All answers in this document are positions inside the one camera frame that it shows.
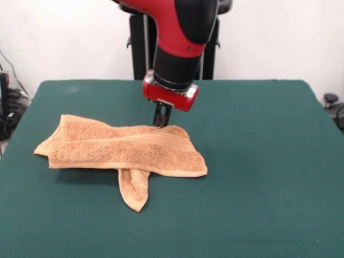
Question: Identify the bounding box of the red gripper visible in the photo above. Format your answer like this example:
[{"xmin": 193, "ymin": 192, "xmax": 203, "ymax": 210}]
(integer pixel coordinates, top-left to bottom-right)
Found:
[{"xmin": 142, "ymin": 69, "xmax": 200, "ymax": 128}]

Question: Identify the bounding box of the black electrical box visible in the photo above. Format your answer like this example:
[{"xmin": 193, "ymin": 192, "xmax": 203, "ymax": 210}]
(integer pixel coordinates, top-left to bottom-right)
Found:
[{"xmin": 0, "ymin": 71, "xmax": 11, "ymax": 119}]

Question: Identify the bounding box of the black cable bundle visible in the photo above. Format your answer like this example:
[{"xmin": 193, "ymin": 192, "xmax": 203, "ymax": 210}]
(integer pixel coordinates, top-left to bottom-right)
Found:
[{"xmin": 0, "ymin": 48, "xmax": 32, "ymax": 141}]

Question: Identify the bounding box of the black office chair base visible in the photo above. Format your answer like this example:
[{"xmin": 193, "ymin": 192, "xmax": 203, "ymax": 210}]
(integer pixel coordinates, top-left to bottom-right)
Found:
[{"xmin": 323, "ymin": 92, "xmax": 344, "ymax": 127}]

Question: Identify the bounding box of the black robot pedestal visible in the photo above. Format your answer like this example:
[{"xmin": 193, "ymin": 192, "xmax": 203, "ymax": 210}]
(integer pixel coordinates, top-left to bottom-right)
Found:
[{"xmin": 126, "ymin": 0, "xmax": 232, "ymax": 81}]

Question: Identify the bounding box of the dark green table cloth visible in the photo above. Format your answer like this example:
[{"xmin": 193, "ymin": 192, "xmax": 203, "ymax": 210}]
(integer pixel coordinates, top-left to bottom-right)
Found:
[{"xmin": 0, "ymin": 79, "xmax": 344, "ymax": 258}]

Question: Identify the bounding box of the orange terry towel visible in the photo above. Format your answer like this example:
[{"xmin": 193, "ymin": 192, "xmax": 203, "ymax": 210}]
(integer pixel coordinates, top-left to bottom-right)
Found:
[{"xmin": 33, "ymin": 114, "xmax": 209, "ymax": 213}]

